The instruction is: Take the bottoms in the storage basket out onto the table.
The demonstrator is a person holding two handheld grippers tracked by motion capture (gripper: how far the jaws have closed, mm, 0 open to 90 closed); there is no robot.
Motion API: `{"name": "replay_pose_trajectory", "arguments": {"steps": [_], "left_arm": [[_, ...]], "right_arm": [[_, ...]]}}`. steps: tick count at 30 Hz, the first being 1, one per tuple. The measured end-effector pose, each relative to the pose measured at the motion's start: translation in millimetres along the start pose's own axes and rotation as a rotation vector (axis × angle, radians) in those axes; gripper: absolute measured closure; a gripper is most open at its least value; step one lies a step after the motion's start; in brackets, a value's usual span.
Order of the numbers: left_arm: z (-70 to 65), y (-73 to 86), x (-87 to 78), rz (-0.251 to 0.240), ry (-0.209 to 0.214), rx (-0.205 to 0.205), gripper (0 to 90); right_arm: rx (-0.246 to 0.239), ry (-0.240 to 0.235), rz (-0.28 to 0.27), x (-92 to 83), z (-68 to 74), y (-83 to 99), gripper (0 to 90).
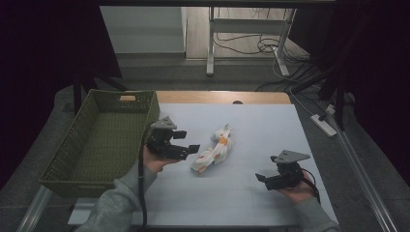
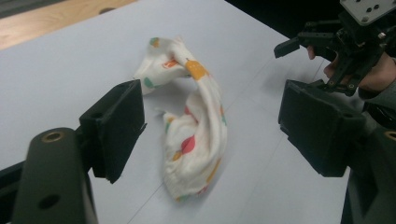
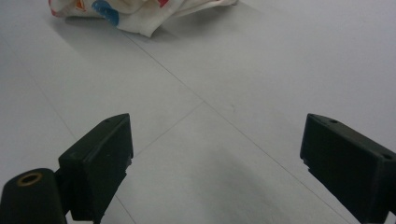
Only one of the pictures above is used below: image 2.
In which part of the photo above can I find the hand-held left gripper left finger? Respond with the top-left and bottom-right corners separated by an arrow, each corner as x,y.
78,78 -> 148,185

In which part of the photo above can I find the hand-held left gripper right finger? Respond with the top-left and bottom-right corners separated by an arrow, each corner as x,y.
277,78 -> 368,178

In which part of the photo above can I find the white cloth with coloured spots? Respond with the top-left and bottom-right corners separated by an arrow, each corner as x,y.
133,35 -> 228,203

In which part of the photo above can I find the dark curtain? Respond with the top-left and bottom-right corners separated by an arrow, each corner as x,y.
224,0 -> 344,40

